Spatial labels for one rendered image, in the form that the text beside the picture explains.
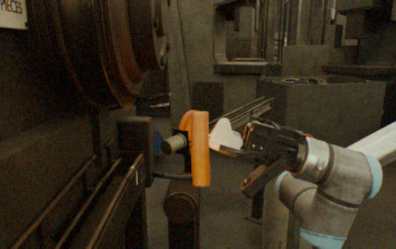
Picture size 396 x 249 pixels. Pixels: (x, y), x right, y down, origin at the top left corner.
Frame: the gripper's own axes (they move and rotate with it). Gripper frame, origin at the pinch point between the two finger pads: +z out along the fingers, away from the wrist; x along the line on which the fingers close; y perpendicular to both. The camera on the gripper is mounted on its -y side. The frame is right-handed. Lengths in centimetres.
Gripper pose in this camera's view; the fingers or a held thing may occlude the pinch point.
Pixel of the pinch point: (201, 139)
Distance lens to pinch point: 65.9
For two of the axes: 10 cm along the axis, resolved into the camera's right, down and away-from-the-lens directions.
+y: 2.7, -9.3, -2.5
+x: -0.4, 2.5, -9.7
